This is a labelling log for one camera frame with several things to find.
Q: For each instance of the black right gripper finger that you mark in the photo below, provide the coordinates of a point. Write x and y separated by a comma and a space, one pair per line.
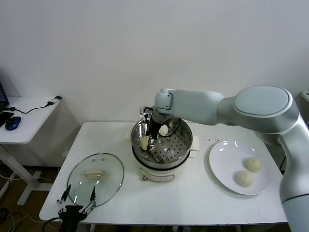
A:
153, 146

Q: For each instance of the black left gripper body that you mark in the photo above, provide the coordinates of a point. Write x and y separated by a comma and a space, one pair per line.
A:
70, 217

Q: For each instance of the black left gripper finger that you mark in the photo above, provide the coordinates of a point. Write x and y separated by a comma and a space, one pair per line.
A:
93, 193
67, 191

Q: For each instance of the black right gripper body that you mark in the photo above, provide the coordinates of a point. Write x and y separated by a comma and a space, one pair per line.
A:
155, 129

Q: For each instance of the white steamed baozi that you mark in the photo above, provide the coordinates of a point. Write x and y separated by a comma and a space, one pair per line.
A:
144, 142
243, 178
252, 164
163, 130

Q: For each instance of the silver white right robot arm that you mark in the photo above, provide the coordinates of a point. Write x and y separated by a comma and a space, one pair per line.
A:
198, 106

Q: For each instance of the stainless steel steamer basket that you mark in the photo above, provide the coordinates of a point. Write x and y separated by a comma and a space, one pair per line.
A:
187, 137

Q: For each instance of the white electric cooker pot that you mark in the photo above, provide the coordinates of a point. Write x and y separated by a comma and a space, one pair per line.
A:
157, 175

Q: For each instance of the white round plate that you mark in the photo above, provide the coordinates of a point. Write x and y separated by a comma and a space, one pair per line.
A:
224, 164

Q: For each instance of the white side desk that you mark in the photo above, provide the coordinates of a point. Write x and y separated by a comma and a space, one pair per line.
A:
29, 120

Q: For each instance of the blue computer mouse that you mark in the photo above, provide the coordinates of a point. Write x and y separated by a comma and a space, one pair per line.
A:
13, 123

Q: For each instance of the small grey black dongle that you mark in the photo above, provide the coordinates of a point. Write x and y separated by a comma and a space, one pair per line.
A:
58, 97

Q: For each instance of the dark laptop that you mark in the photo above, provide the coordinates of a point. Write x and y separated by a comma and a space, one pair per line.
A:
2, 96

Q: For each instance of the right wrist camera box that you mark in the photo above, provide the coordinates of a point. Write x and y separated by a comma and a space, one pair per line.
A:
146, 113

